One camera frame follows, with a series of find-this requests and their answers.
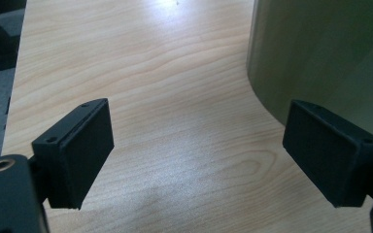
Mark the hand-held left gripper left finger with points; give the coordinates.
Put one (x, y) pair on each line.
(74, 155)

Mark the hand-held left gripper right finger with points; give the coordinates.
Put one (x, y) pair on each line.
(333, 152)

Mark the green round trash can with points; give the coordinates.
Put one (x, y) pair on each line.
(320, 48)

